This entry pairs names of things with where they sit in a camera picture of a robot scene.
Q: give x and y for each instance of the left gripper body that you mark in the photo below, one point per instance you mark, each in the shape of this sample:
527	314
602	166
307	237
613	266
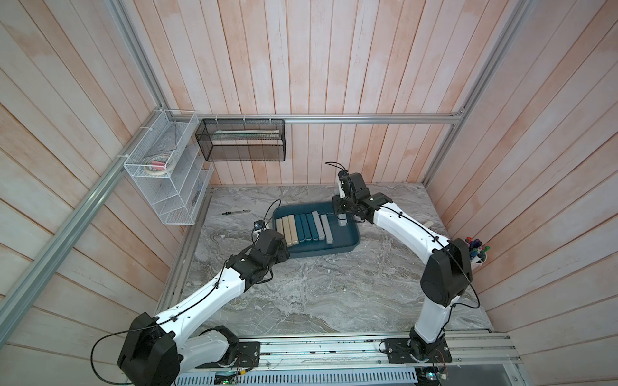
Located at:
282	255

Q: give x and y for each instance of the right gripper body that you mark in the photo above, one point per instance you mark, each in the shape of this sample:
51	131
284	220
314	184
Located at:
343	206

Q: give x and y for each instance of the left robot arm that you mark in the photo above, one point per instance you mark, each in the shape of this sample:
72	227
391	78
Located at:
157	349

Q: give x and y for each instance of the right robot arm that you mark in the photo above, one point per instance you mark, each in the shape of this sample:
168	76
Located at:
446	276

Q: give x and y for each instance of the teal plastic storage box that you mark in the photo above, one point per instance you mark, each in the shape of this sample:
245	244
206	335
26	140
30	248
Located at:
345	238

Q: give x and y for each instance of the black mesh basket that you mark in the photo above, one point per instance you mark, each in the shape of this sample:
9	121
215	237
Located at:
242	139

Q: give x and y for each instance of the pink pen cup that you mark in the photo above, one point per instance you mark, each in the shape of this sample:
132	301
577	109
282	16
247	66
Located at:
477	250

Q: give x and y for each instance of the tape roll in rack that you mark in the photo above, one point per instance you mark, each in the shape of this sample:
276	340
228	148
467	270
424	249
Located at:
160	164

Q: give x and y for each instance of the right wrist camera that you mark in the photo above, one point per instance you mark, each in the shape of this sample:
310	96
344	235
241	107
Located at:
343	184

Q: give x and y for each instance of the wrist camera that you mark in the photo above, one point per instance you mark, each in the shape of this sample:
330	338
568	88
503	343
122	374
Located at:
343	184
260	225

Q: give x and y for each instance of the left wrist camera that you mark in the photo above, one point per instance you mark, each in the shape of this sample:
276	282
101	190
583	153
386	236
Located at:
260	225

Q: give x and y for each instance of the white wire shelf rack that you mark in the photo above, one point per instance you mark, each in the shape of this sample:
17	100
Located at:
175	198

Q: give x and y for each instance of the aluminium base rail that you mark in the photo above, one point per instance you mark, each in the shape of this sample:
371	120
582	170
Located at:
464	358

